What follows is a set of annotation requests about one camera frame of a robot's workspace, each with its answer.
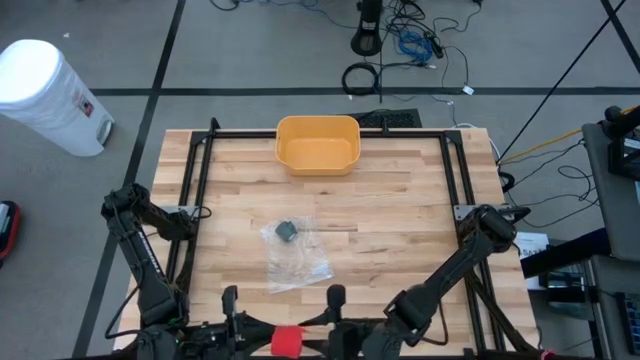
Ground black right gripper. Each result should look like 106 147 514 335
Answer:
299 284 382 360

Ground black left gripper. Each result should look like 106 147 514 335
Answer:
190 284 278 360

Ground red bandage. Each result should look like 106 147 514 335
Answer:
270 325 307 359

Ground clear plastic zip bag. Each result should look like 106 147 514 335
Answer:
259 214 336 294

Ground dark green bandage roll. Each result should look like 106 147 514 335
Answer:
274 219 300 245

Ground yellow plastic bin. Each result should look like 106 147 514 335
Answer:
274 114 363 178

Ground black perforated mat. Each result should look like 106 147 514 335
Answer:
348 108 424 130

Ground white paper label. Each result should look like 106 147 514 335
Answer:
512 230 551 262

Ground red and black device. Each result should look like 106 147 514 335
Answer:
0 200 23 262

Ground grey equipment cabinet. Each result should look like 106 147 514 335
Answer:
537 254 640 360

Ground black stand base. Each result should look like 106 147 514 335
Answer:
349 0 385 57

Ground grey desk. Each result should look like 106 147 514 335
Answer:
581 121 640 263

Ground white trash can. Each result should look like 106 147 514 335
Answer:
0 38 116 158

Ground thin black slanted pole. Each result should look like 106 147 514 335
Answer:
496 0 629 165

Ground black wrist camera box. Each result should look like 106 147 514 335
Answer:
194 324 227 357

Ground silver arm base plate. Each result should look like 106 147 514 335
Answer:
452 203 482 222
162 203 199 221

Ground black coiled cable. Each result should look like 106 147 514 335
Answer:
340 61 380 97

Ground yellow cable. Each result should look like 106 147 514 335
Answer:
496 103 640 167

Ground blue cable bundle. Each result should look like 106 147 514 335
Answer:
396 28 435 65

